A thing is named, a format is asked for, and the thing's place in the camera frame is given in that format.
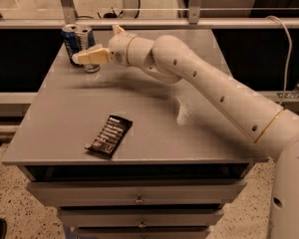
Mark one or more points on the silver redbull can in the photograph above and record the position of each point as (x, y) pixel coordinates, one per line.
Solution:
(85, 40)

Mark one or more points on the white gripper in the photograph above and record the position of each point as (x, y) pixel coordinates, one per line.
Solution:
(118, 50)

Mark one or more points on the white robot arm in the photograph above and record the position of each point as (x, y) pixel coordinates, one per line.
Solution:
(272, 128)

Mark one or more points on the grey drawer cabinet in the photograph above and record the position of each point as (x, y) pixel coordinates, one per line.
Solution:
(121, 155)

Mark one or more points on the blue pepsi can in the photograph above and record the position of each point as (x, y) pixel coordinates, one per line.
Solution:
(70, 41)

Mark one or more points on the black snack bar wrapper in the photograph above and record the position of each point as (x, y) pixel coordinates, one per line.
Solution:
(110, 136)

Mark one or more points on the metal railing frame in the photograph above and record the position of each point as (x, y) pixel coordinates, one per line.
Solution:
(150, 14)

